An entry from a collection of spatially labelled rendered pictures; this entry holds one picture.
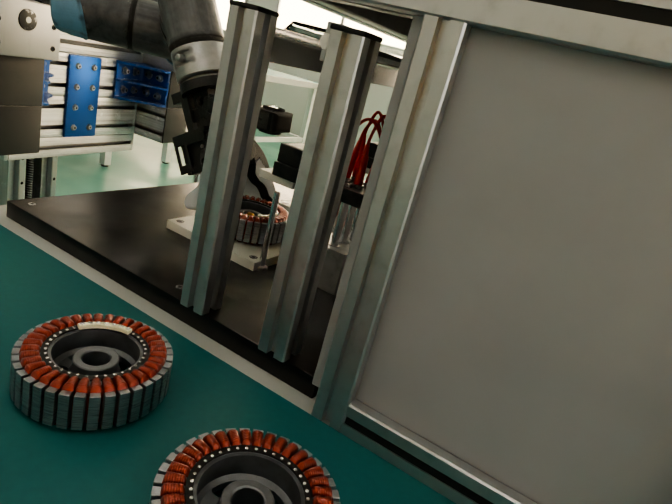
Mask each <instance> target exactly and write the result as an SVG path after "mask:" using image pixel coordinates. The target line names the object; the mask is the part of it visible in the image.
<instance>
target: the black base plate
mask: <svg viewBox="0 0 672 504"><path fill-rule="evenodd" d="M198 183H199V182H198ZM198 183H188V184H177V185H167V186H156V187H146V188H135V189H125V190H114V191H104V192H93V193H83V194H72V195H62V196H51V197H41V198H30V199H20V200H9V201H7V214H6V216H7V217H8V218H10V219H11V220H13V221H15V222H16V223H18V224H20V225H21V226H23V227H25V228H26V229H28V230H30V231H31V232H33V233H35V234H36V235H38V236H40V237H41V238H43V239H45V240H46V241H48V242H50V243H51V244H53V245H55V246H56V247H58V248H60V249H62V250H63V251H65V252H67V253H68V254H70V255H72V256H73V257H75V258H77V259H78V260H80V261H82V262H83V263H85V264H87V265H88V266H90V267H92V268H93V269H95V270H97V271H98V272H100V273H102V274H103V275H105V276H107V277H108V278H110V279H112V280H113V281H115V282H117V283H118V284H120V285H122V286H124V287H125V288H127V289H129V290H130V291H132V292H134V293H135V294H137V295H139V296H140V297H142V298H144V299H145V300H147V301H149V302H150V303H152V304H154V305H155V306H157V307H159V308H160V309H162V310H164V311H165V312H167V313H169V314H170V315H172V316H174V317H175V318H177V319H179V320H180V321H182V322H184V323H185V324H187V325H189V326H191V327H192V328H194V329H196V330H197V331H199V332H201V333H202V334H204V335H206V336H207V337H209V338H211V339H212V340H214V341H216V342H217V343H219V344H221V345H222V346H224V347H226V348H227V349H229V350H231V351H232V352H234V353H236V354H237V355H239V356H241V357H242V358H244V359H246V360H247V361H249V362H251V363H253V364H254V365H256V366H258V367H259V368H261V369H263V370H264V371H266V372H268V373H269V374H271V375H273V376H274V377H276V378H278V379H279V380H281V381H283V382H284V383H286V384H288V385H289V386H291V387H293V388H294V389H296V390H298V391H299V392H301V393H303V394H304V395H306V396H308V397H309V398H311V399H312V398H314V397H315V396H316V395H317V392H318V388H319V387H317V386H315V385H313V384H312V381H313V378H314V374H315V370H316V367H317V363H318V360H319V356H320V352H321V349H322V345H323V341H324V338H325V334H326V331H327V327H328V323H329V320H330V316H331V313H332V309H333V305H334V302H335V298H336V295H332V294H330V293H328V292H326V291H324V290H322V289H320V288H318V287H317V290H316V294H315V298H314V302H313V306H312V310H311V313H310V317H309V321H308V325H307V329H306V332H305V336H304V340H303V344H302V348H301V352H300V353H298V354H297V355H295V356H294V355H293V354H291V356H290V359H288V360H287V361H285V362H280V361H278V360H277V359H275V358H273V356H274V352H273V351H270V352H268V353H265V352H263V351H261V350H259V349H258V345H259V340H260V336H261V331H262V327H263V323H264V318H265V314H266V310H267V305H268V301H269V297H270V292H271V288H272V283H273V279H274V275H275V270H276V266H277V264H274V265H271V266H268V269H267V271H265V272H260V271H257V270H256V271H251V270H249V269H247V268H245V267H243V266H241V265H239V264H237V263H236V262H234V261H232V260H230V265H229V270H228V275H227V280H226V286H225V291H224V296H223V301H222V306H221V308H220V309H217V310H213V309H211V308H210V311H209V313H207V314H204V315H199V314H197V313H195V312H194V311H193V308H194V306H190V307H188V308H187V307H185V306H183V305H182V304H180V301H181V295H182V289H183V283H184V277H185V271H186V265H187V259H188V253H189V247H190V241H191V240H190V239H188V238H186V237H184V236H182V235H180V234H178V233H176V232H174V231H172V230H170V229H168V228H166V226H167V220H168V219H174V218H180V217H186V216H192V215H195V211H196V210H192V209H187V208H186V207H185V204H184V202H185V198H186V196H187V195H188V194H189V193H190V192H191V191H192V190H194V189H195V188H196V187H197V185H198Z"/></svg>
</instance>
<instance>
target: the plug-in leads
mask: <svg viewBox="0 0 672 504"><path fill-rule="evenodd" d="M377 114H379V116H380V118H379V119H378V120H376V119H374V118H375V117H376V115H377ZM385 117H386V115H383V114H382V113H381V112H380V111H376V112H375V113H374V114H373V115H372V117H371V118H365V119H363V120H361V122H360V125H361V124H363V123H364V122H366V121H369V122H368V124H367V125H366V127H365V128H364V130H363V131H362V133H361V135H360V138H359V140H358V141H357V143H356V145H355V147H354V149H353V153H352V157H351V160H350V164H349V168H348V172H347V176H346V179H345V181H351V179H352V180H354V183H352V184H353V188H356V189H360V190H361V189H363V187H364V186H365V187H366V186H367V182H368V179H369V175H370V171H371V169H370V171H369V174H368V176H367V178H366V181H365V182H363V181H364V176H365V172H366V168H367V163H368V159H369V156H368V153H369V147H370V142H371V139H372V137H373V135H374V133H375V131H376V130H377V133H378V136H379V139H380V135H381V132H382V129H381V126H382V128H383V124H384V119H385ZM380 122H381V125H380ZM372 123H373V124H374V128H373V130H372V132H371V134H370V136H369V138H368V141H367V144H366V134H367V131H368V129H369V127H370V125H371V124H372ZM365 144H366V145H365ZM352 172H353V173H352ZM351 174H352V175H351Z"/></svg>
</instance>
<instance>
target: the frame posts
mask: <svg viewBox="0 0 672 504"><path fill-rule="evenodd" d="M229 4H230V6H229V12H228V18H227V24H226V30H225V36H224V42H223V48H222V54H221V60H220V66H219V72H218V79H217V85H216V91H215V97H214V103H213V109H212V115H211V121H210V127H209V133H208V139H207V145H206V151H205V157H204V163H203V169H202V175H201V181H200V187H199V193H198V199H197V205H196V211H195V217H194V223H193V229H192V235H191V241H190V247H189V253H188V259H187V265H186V271H185V277H184V283H183V289H182V295H181V301H180V304H182V305H183V306H185V307H187V308H188V307H190V306H194V308H193V311H194V312H195V313H197V314H199V315H204V314H207V313H209V311H210V308H211V309H213V310H217V309H220V308H221V306H222V301H223V296H224V291H225V286H226V280H227V275H228V270H229V265H230V260H231V255H232V250H233V245H234V240H235V235H236V229H237V224H238V219H239V214H240V209H241V204H242V199H243V194H244V189H245V184H246V178H247V173H248V168H249V163H250V158H251V153H252V148H253V143H254V138H255V133H256V127H257V122H258V117H259V112H260V107H261V102H262V97H263V92H264V87H265V82H266V76H267V71H268V66H269V61H270V56H271V51H272V46H273V41H274V36H275V31H276V25H277V20H278V17H279V15H280V13H278V12H275V11H272V10H270V9H267V8H264V7H261V6H258V5H254V4H250V3H246V2H241V1H237V0H229ZM330 28H331V30H330V35H329V39H328V43H327V48H326V52H325V56H324V61H323V65H322V69H321V74H320V78H319V83H318V87H317V91H316V96H315V100H314V104H313V109H312V113H311V117H310V122H309V126H308V131H307V135H306V139H305V144H304V148H303V152H302V157H301V161H300V166H299V170H298V174H297V179H296V183H295V187H294V192H293V196H292V200H291V205H290V209H289V214H288V218H287V222H286V227H285V231H284V235H283V240H282V244H281V248H280V253H279V257H278V262H277V266H276V270H275V275H274V279H273V283H272V288H271V292H270V297H269V301H268V305H267V310H266V314H265V318H264V323H263V327H262V331H261V336H260V340H259V345H258V349H259V350H261V351H263V352H265V353H268V352H270V351H273V352H274V356H273V358H275V359H277V360H278V361H280V362H285V361H287V360H288V359H290V356H291V354H293V355H294V356H295V355H297V354H298V353H300V352H301V348H302V344H303V340H304V336H305V332H306V329H307V325H308V321H309V317H310V313H311V310H312V306H313V302H314V298H315V294H316V290H317V287H318V283H319V279H320V275H321V271H322V267H323V264H324V260H325V256H326V252H327V248H328V244H329V241H330V237H331V233H332V229H333V225H334V222H335V218H336V214H337V210H338V206H339V202H340V199H341V195H342V191H343V187H344V183H345V179H346V176H347V172H348V168H349V164H350V160H351V157H352V153H353V149H354V145H355V141H356V137H357V134H358V130H359V126H360V122H361V118H362V114H363V111H364V107H365V103H366V99H367V95H368V91H369V88H370V84H371V80H372V76H373V72H374V69H375V65H376V61H377V57H378V53H379V49H380V46H381V43H382V41H383V38H382V37H380V36H377V35H374V34H372V33H369V32H367V31H363V30H359V29H355V28H351V27H346V26H342V25H338V24H334V23H332V24H331V26H330Z"/></svg>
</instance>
